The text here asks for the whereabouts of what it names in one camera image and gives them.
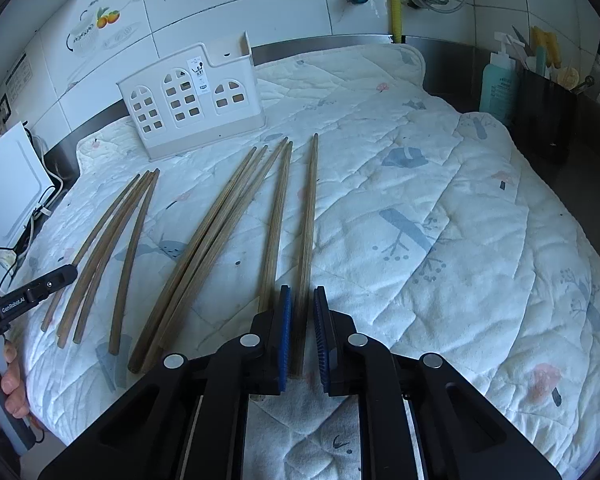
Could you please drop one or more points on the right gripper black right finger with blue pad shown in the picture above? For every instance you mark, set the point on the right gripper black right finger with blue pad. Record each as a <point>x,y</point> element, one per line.
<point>419,418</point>

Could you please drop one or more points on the white plastic utensil holder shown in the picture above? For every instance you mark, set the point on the white plastic utensil holder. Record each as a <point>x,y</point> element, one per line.
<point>195,97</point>

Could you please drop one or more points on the teal soap bottle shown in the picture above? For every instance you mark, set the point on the teal soap bottle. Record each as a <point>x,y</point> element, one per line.
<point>500,82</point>

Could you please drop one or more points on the black utensil bin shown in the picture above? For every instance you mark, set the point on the black utensil bin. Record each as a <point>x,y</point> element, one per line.
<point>558,132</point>

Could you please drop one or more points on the person's left hand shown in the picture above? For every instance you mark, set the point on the person's left hand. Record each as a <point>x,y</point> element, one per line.
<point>12,384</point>

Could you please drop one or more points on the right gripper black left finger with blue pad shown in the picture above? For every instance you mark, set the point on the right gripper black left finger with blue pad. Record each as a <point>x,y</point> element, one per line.
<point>185,419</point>

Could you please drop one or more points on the white microwave oven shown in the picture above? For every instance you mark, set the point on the white microwave oven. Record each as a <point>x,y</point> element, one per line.
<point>25,185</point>

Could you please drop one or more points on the white quilted mat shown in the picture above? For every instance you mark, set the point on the white quilted mat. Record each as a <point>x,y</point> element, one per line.
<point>431,230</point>

